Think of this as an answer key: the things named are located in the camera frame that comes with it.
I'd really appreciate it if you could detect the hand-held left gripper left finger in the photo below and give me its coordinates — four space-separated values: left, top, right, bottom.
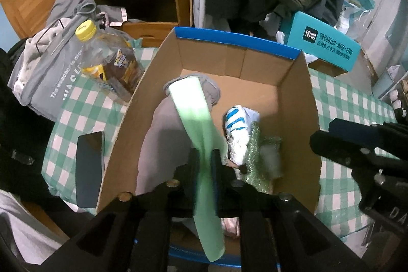
41 148 205 272

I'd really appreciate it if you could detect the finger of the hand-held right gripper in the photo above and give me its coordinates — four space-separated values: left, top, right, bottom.
328 118 408 159
310 130 392 171

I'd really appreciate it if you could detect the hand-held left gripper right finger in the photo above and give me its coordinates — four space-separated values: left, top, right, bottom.
210 148 367 272

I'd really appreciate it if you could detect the light green cloth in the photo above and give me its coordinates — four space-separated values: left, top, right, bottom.
168 76 228 263

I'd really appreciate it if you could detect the green sparkly sock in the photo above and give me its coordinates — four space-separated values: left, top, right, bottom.
236 121 284 194

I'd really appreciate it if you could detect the blue striped plastic bag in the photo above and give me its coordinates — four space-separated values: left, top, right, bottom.
223 105 260 166

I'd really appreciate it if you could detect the blue cardboard box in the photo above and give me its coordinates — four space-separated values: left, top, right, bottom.
96 26 322 268

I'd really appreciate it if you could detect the white shoe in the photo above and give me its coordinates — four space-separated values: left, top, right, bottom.
390 90 404 107

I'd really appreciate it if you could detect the light teal bin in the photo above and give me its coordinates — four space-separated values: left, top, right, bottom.
371 71 393 99

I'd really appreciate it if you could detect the white shoe rack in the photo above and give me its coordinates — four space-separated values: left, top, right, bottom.
371 62 408 120

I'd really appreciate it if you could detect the small white bag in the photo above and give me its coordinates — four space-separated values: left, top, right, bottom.
386 66 408 82

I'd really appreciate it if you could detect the brown cardboard box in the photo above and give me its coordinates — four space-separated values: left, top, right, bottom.
311 54 378 97

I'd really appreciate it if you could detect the black smartphone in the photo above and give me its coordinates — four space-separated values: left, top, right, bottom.
76 131 106 209

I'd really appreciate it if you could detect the teal printed box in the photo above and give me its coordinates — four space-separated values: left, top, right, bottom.
285 11 361 72

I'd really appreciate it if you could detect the white door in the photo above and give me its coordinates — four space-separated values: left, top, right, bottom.
354 0 402 69

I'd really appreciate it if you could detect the green checked tablecloth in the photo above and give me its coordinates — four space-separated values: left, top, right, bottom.
41 39 399 239

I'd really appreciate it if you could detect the clear blue plastic bag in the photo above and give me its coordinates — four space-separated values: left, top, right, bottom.
338 0 377 33

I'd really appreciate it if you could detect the clear bottle yellow cap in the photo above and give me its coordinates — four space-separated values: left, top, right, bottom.
75 20 145 102

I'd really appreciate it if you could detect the black quilted jacket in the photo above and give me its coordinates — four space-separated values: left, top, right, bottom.
0 39 64 196

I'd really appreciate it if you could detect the person's light grey clothing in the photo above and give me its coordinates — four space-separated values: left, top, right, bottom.
0 189 69 266

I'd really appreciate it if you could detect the plain grey hoodie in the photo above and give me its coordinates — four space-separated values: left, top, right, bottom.
48 0 128 29

